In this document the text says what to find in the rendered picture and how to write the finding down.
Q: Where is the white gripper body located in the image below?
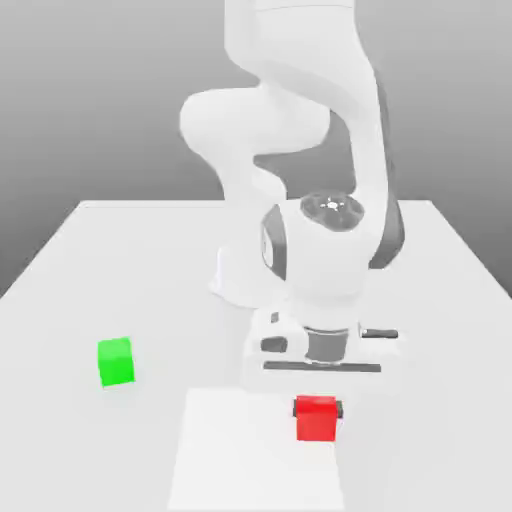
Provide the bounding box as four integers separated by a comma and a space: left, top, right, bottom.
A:
243, 354, 401, 394

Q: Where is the small red cube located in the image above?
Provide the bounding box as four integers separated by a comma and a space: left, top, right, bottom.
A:
295, 394, 338, 443

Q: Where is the small green cube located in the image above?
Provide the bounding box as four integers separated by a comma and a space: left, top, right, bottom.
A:
97, 336, 137, 389

